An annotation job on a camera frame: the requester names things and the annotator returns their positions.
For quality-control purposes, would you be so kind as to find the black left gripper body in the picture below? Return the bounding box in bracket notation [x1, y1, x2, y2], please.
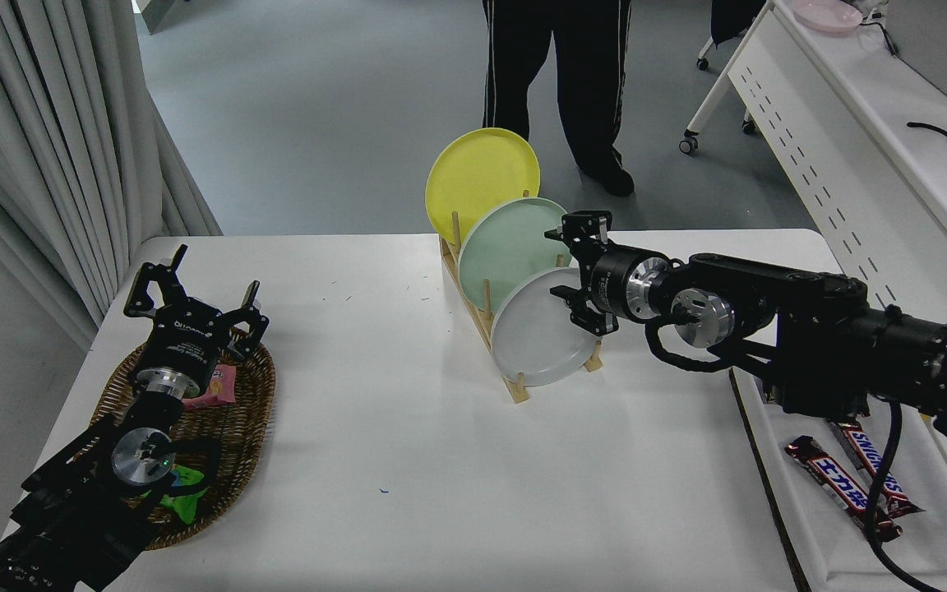
[135, 300, 232, 387]

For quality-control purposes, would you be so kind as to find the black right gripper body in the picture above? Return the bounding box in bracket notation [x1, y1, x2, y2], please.
[584, 249, 643, 323]

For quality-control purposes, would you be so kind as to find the grey plate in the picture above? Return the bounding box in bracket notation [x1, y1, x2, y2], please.
[490, 267, 599, 387]

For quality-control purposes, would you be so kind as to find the pale green plate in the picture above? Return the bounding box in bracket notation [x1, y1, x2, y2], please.
[457, 197, 575, 313]

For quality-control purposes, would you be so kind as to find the wooden plate rack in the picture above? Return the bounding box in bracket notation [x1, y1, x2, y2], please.
[439, 191, 604, 405]

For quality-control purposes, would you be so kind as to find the yellow plate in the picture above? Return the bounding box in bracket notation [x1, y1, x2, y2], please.
[425, 127, 541, 246]

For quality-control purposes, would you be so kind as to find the pink plate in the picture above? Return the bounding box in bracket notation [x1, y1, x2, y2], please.
[792, 0, 863, 34]

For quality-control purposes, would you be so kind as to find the pink snack packet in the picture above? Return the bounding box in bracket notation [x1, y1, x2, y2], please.
[182, 364, 238, 410]

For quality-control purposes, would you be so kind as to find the brown wicker basket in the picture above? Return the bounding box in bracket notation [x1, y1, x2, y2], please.
[89, 327, 276, 551]

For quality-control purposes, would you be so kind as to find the green snack packet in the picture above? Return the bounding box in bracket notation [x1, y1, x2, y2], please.
[157, 465, 211, 525]

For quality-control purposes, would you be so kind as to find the person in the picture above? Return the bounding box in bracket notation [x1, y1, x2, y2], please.
[482, 0, 635, 198]

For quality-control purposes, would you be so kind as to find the white curtain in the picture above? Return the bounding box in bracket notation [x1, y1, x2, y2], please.
[0, 0, 224, 350]

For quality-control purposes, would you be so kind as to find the white panel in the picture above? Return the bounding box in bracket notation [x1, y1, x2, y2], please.
[135, 0, 188, 35]

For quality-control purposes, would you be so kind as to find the brown bar with Chinese print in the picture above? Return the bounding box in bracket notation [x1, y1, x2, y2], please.
[784, 435, 904, 543]

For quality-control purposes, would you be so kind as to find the white perforated desk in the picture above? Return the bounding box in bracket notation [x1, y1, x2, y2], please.
[679, 0, 947, 317]

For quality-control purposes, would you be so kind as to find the brown Snickers bar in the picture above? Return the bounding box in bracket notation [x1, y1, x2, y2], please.
[825, 418, 925, 519]

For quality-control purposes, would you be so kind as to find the white tray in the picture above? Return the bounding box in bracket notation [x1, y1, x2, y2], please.
[728, 354, 947, 592]

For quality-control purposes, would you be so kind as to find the grey laptop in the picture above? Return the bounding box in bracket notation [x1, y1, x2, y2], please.
[885, 0, 947, 112]

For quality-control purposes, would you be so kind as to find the thin black cable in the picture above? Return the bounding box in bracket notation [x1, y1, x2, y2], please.
[856, 12, 899, 57]

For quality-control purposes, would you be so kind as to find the thick black cable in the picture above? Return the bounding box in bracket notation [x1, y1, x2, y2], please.
[906, 122, 947, 153]

